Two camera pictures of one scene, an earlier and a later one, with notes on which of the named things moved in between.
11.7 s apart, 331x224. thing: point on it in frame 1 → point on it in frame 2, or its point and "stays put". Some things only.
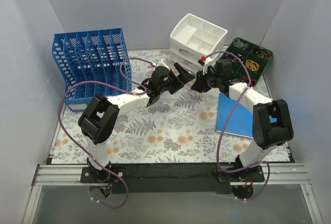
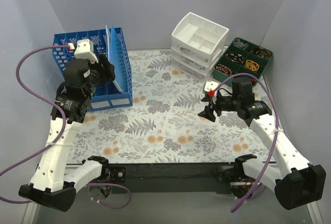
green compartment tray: (255, 58) stays put
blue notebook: (240, 122) → (115, 54)
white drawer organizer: (195, 37) stays put
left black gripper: (175, 78) → (102, 68)
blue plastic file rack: (92, 63) stays put
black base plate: (172, 178) stays put
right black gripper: (204, 80) → (212, 106)
